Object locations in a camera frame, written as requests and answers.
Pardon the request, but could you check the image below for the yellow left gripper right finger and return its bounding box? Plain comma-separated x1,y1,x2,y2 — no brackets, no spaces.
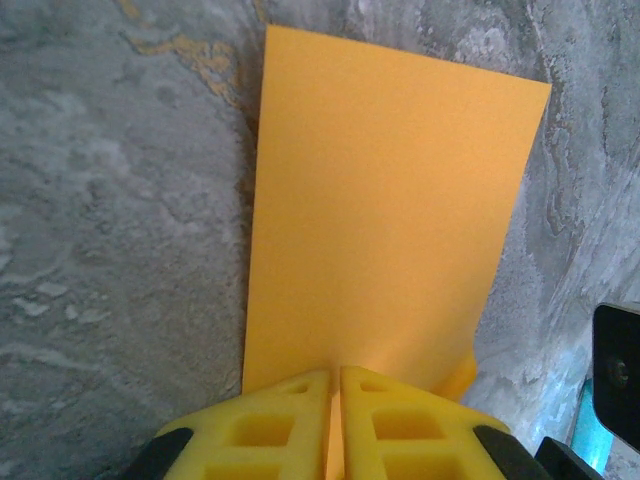
340,365,551,480

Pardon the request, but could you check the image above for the orange paper sheet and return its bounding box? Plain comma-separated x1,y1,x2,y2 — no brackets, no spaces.
241,23,553,480

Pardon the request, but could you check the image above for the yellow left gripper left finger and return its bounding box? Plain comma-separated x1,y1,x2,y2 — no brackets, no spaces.
127,368,334,480

